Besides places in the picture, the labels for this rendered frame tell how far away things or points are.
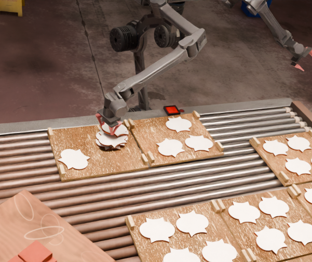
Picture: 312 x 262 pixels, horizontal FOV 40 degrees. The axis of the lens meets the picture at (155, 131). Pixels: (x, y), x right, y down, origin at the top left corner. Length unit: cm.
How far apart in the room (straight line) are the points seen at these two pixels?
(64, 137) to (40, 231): 66
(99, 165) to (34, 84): 231
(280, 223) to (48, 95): 266
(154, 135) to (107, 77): 225
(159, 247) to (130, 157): 52
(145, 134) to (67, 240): 83
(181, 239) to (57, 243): 50
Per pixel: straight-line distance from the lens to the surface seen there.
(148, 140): 218
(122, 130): 212
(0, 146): 212
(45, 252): 131
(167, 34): 270
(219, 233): 185
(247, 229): 191
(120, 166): 201
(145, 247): 172
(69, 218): 180
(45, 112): 386
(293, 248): 193
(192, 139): 224
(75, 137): 214
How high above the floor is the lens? 231
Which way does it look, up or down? 38 degrees down
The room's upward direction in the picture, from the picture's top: 12 degrees clockwise
